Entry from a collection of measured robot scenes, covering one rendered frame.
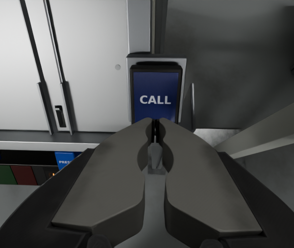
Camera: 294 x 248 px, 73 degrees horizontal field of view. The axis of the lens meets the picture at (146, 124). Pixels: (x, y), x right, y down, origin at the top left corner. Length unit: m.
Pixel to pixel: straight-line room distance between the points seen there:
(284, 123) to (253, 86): 0.69
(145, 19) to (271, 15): 1.32
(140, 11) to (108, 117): 0.11
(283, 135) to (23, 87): 0.46
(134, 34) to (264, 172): 0.96
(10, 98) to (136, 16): 0.16
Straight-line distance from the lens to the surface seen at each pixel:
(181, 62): 0.17
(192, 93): 0.20
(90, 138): 0.23
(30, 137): 0.26
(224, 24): 1.33
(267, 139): 0.54
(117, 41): 0.20
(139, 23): 0.18
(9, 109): 0.27
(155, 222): 0.96
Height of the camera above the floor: 0.94
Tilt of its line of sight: 74 degrees down
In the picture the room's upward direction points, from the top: 6 degrees counter-clockwise
